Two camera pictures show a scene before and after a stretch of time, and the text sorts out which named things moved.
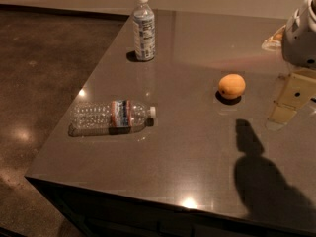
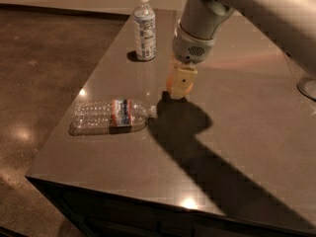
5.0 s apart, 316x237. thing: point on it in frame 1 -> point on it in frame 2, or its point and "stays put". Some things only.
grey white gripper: [300, 39] -> [190, 48]
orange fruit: [231, 85] -> [169, 84]
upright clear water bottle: [144, 29] stays put
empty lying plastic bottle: [118, 116] stays put
